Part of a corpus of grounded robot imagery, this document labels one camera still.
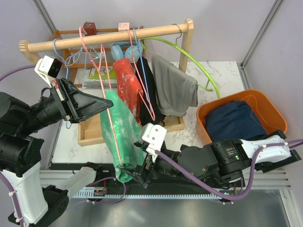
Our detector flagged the dark red cube plug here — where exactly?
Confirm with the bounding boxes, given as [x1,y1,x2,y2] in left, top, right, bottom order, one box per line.
[83,22,97,36]

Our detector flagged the pink cube plug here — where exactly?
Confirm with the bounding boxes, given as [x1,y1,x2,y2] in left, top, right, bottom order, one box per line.
[118,22,130,32]

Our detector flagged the wooden clothes rack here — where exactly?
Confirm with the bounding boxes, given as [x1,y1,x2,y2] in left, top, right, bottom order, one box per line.
[19,19,194,146]

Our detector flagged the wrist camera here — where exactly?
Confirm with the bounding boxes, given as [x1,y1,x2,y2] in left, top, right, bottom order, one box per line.
[139,123,167,163]
[34,55,62,87]

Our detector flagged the lime green hanger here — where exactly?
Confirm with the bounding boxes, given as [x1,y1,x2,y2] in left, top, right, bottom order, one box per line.
[143,23,221,99]

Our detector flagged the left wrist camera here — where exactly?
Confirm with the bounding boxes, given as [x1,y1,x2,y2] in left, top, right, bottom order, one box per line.
[34,55,62,87]

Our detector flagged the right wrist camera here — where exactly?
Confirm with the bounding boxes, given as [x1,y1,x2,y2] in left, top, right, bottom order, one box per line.
[139,123,167,163]

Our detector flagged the grey trousers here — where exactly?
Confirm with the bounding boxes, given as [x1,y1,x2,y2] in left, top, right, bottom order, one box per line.
[151,54,198,117]

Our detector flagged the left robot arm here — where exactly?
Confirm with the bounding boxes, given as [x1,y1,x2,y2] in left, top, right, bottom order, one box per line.
[0,78,113,227]

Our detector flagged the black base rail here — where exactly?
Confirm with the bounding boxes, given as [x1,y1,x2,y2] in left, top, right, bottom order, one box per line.
[39,162,244,205]

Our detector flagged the orange plastic basket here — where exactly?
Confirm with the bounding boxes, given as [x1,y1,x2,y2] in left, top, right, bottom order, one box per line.
[196,89,288,145]

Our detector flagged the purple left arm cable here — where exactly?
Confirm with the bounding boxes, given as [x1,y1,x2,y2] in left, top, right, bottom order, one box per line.
[0,65,38,223]

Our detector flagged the black trousers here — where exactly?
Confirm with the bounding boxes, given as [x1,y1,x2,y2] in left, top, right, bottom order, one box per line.
[135,57,166,126]

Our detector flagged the white cable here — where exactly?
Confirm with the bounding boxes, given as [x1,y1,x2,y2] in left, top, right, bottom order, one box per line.
[64,46,101,67]

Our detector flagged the brown wooden shelf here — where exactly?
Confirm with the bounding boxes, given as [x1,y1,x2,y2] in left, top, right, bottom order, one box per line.
[53,29,144,88]

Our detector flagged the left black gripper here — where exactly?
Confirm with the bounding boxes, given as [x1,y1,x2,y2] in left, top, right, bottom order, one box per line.
[20,74,114,132]

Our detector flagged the green tie-dye trousers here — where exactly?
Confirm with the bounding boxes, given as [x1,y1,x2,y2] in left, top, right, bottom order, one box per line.
[100,90,145,183]

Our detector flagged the green snack package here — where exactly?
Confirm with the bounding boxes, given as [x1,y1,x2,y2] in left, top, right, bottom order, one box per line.
[89,66,116,79]

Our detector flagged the red tie-dye trousers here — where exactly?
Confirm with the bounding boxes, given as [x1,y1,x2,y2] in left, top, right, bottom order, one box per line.
[113,58,143,124]

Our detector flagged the light blue headphones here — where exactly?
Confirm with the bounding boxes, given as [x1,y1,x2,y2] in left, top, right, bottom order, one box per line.
[111,41,143,62]

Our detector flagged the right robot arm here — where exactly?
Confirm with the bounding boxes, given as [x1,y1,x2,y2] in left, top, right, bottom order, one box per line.
[123,129,301,189]

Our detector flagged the navy blue denim trousers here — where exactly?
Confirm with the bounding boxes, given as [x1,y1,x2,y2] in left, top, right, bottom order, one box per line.
[205,101,267,142]

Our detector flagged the silver foil package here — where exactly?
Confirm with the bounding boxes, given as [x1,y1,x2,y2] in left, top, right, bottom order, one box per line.
[82,77,117,89]

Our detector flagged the blue wire hanger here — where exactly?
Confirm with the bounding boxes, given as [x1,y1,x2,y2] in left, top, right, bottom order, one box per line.
[132,25,154,114]
[53,38,79,130]

